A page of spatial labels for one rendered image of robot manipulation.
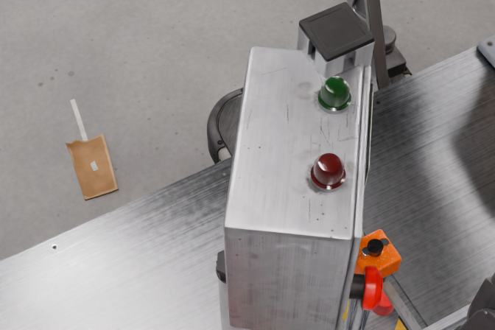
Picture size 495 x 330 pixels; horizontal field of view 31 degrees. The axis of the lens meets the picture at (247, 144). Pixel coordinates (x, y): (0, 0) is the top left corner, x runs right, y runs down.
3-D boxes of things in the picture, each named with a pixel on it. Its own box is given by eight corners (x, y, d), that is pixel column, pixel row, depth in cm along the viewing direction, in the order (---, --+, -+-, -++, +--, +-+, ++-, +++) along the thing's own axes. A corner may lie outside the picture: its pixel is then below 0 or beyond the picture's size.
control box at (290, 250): (227, 328, 80) (221, 227, 65) (250, 166, 90) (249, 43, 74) (342, 341, 80) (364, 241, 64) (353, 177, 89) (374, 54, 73)
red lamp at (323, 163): (308, 191, 66) (310, 174, 64) (311, 160, 68) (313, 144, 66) (344, 194, 66) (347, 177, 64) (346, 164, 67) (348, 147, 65)
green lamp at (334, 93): (316, 113, 70) (317, 95, 68) (318, 86, 71) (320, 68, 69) (349, 116, 70) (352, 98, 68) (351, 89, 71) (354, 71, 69)
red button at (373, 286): (348, 297, 76) (384, 300, 75) (350, 255, 78) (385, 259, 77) (343, 314, 79) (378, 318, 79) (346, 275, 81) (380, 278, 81)
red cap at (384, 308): (367, 296, 131) (370, 286, 128) (390, 292, 131) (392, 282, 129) (373, 317, 129) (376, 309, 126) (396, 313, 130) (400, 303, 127)
